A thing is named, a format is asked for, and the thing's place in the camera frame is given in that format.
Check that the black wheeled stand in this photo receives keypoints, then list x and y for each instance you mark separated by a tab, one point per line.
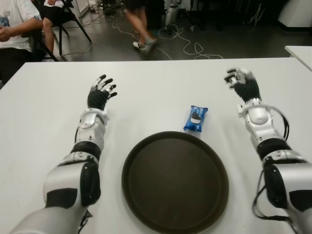
192	28

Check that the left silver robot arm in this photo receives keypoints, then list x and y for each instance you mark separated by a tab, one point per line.
90	126

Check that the seated person in black shorts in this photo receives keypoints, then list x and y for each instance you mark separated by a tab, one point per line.
48	31

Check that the black cabinet on casters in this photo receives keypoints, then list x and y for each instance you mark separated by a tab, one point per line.
158	14

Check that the white curved pillar base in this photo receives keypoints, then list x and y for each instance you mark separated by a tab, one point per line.
296	12

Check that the metal folding rods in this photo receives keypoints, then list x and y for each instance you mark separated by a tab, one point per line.
258	14

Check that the white neighbouring table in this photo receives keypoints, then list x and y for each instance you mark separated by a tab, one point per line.
301	56

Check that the seated person in white shirt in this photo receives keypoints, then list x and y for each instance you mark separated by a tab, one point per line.
14	24

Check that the black folding chair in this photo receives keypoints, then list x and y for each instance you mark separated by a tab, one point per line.
39	48
65	17

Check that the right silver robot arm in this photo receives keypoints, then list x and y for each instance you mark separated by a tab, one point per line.
258	119

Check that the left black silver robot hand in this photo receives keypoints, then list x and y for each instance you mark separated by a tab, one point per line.
97	98

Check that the walking person in black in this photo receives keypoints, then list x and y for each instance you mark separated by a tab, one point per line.
136	14

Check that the blue Oreo cookie packet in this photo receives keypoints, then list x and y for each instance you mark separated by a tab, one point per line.
196	118

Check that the round dark brown tray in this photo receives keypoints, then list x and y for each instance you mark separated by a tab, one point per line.
175	185

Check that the white cabinet panel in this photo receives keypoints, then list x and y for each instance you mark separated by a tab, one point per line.
81	7

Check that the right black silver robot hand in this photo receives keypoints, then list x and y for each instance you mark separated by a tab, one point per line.
246	87

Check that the silver humanoid robot legs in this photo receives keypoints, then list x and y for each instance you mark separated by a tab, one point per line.
170	14

